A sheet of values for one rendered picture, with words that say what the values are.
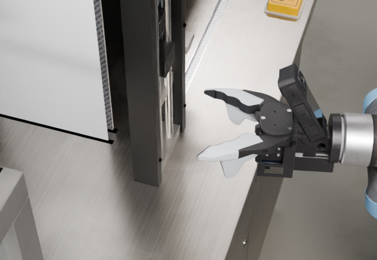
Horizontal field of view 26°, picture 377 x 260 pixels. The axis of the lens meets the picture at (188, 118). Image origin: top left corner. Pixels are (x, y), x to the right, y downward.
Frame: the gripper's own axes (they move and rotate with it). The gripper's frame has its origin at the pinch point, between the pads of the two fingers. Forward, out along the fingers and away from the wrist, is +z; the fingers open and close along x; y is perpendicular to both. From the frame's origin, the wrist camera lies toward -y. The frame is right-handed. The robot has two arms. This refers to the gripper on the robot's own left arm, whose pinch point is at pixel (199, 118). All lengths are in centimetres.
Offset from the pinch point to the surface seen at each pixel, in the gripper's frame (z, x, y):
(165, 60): 7.0, 19.6, 4.0
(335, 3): -43, 198, 98
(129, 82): 12.4, 15.2, 5.7
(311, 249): -31, 80, 114
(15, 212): 12, -47, -28
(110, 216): 16.2, 10.7, 32.5
